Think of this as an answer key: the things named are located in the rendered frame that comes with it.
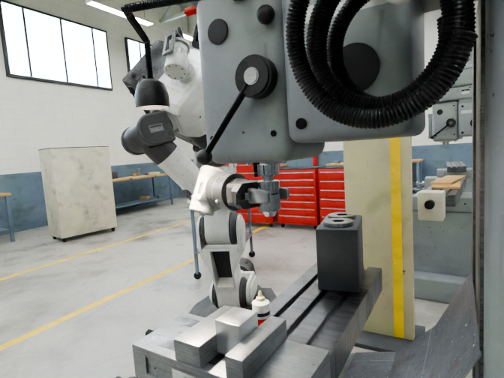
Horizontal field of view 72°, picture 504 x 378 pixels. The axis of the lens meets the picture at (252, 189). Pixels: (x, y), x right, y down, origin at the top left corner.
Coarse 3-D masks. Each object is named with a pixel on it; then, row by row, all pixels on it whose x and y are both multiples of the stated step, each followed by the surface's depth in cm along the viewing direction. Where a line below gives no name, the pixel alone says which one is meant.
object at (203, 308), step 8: (240, 264) 181; (248, 264) 185; (264, 288) 195; (208, 296) 189; (272, 296) 183; (200, 304) 179; (208, 304) 178; (192, 312) 171; (200, 312) 170; (208, 312) 170
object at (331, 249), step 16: (320, 224) 109; (336, 224) 102; (352, 224) 104; (320, 240) 103; (336, 240) 101; (352, 240) 100; (320, 256) 104; (336, 256) 102; (352, 256) 100; (320, 272) 104; (336, 272) 103; (352, 272) 101; (320, 288) 105; (336, 288) 103; (352, 288) 101
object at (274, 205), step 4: (260, 188) 72; (264, 188) 71; (268, 188) 71; (272, 188) 71; (276, 188) 72; (272, 192) 71; (276, 192) 72; (272, 196) 71; (276, 196) 72; (272, 200) 71; (276, 200) 72; (260, 204) 72; (264, 204) 72; (268, 204) 71; (272, 204) 72; (276, 204) 72; (260, 208) 73; (264, 208) 72; (268, 208) 72; (272, 208) 72; (276, 208) 72; (280, 208) 74
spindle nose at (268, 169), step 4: (268, 164) 71; (272, 164) 71; (276, 164) 71; (260, 168) 71; (264, 168) 71; (268, 168) 71; (272, 168) 71; (276, 168) 71; (260, 172) 71; (264, 172) 71; (268, 172) 71; (272, 172) 71; (276, 172) 71
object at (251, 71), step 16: (240, 64) 58; (256, 64) 57; (272, 64) 57; (240, 80) 59; (256, 80) 57; (272, 80) 57; (240, 96) 59; (256, 96) 58; (224, 128) 62; (208, 144) 64; (208, 160) 64
